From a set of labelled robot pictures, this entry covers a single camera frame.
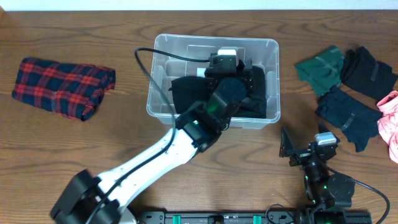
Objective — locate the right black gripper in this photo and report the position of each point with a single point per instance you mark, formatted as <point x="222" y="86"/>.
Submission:
<point x="301" y="155"/>

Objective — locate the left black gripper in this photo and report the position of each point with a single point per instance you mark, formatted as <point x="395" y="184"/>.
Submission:
<point x="249" y="80"/>

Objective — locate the black garment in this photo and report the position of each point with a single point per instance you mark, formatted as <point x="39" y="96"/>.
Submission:
<point x="363" y="73"/>
<point x="187" y="90"/>

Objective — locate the dark green garment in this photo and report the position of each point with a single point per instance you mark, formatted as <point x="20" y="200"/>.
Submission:
<point x="323" y="70"/>

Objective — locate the red navy plaid garment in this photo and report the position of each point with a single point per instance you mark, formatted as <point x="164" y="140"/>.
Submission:
<point x="72" y="90"/>

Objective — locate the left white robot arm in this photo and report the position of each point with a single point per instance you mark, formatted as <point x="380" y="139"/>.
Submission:
<point x="105" y="198"/>

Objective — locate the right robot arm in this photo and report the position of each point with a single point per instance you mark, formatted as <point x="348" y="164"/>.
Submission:
<point x="330" y="193"/>

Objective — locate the white label in bin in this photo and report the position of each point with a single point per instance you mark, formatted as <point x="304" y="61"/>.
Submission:
<point x="201" y="72"/>

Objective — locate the dark navy folded garment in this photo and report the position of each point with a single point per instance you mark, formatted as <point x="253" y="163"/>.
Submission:
<point x="356" y="121"/>

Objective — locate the clear plastic storage bin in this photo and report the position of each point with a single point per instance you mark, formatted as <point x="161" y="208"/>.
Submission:
<point x="264" y="53"/>

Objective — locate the pink garment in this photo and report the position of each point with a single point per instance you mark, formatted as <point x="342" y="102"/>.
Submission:
<point x="387" y="125"/>

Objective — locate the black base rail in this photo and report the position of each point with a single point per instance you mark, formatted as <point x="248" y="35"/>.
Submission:
<point x="270" y="216"/>

